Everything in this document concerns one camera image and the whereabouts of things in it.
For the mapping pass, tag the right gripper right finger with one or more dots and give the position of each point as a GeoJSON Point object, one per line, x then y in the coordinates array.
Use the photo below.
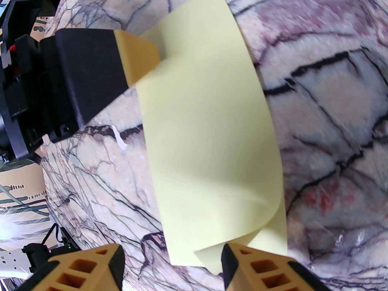
{"type": "Point", "coordinates": [260, 271]}

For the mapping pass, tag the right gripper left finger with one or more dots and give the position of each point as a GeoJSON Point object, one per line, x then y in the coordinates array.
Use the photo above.
{"type": "Point", "coordinates": [85, 268]}

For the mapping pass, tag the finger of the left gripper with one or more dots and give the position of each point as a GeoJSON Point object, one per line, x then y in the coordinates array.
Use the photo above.
{"type": "Point", "coordinates": [91, 71]}

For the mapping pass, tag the pale yellow paper sheet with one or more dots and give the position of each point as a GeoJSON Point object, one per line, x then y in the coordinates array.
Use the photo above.
{"type": "Point", "coordinates": [206, 117]}

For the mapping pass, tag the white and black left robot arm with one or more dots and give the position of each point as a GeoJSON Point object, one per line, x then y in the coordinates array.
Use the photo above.
{"type": "Point", "coordinates": [12, 259]}

